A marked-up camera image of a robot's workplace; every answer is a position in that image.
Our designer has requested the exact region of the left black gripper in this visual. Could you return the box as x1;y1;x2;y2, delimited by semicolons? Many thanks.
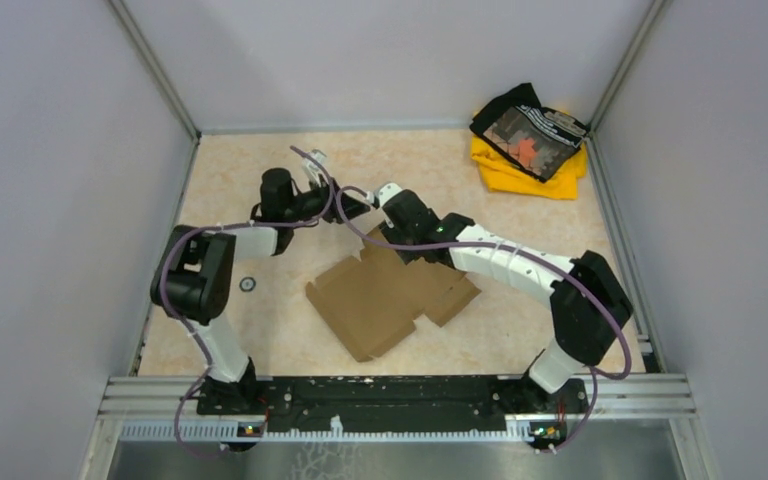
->
285;174;371;225

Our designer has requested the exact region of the brown cardboard box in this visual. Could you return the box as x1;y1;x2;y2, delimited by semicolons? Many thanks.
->
305;226;481;363

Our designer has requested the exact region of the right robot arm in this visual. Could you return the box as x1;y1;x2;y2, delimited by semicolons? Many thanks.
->
371;183;634;412

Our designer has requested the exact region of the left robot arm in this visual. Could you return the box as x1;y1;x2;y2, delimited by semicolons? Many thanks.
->
150;167;378;414

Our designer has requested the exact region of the yellow folded cloth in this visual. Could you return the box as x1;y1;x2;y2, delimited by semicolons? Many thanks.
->
469;105;590;200

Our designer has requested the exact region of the black printed folded shirt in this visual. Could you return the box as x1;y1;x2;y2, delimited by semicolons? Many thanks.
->
469;82;591;183

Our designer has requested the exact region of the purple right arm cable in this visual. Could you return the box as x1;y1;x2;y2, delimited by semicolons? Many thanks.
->
334;185;633;454

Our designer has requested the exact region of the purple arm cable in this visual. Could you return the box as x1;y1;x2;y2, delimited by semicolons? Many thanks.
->
334;185;633;454
158;145;385;461

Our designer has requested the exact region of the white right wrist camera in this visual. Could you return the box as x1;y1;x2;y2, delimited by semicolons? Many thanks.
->
370;182;403;209

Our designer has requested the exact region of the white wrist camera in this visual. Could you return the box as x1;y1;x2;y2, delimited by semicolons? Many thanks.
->
303;149;328;188
370;182;403;209

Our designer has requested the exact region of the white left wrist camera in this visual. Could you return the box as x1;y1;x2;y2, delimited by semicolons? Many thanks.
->
303;149;328;188

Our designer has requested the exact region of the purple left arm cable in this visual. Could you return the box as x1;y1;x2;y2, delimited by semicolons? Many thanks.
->
158;145;385;461

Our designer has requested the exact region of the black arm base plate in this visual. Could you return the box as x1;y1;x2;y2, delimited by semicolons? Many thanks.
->
197;375;588;433

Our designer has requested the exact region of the aluminium front rail frame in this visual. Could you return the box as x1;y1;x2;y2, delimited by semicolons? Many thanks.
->
98;374;697;444

